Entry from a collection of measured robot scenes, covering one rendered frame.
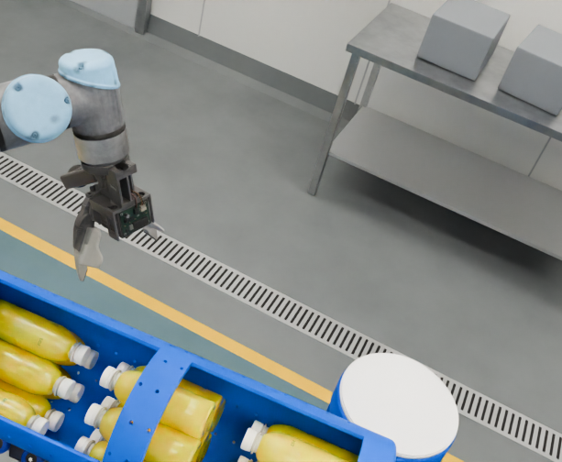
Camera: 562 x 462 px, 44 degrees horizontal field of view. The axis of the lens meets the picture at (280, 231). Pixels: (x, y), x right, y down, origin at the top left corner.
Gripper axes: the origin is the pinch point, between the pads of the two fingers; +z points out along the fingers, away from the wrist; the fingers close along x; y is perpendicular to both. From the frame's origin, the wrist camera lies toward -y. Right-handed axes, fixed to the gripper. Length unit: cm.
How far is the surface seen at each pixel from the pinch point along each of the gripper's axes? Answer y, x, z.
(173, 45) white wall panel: -285, 238, 94
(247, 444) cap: 22.9, 5.0, 32.8
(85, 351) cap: -12.6, -3.5, 26.8
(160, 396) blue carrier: 10.5, -3.0, 23.0
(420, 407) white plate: 32, 49, 54
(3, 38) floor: -334, 145, 75
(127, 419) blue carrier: 8.9, -9.2, 24.7
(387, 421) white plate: 30, 40, 52
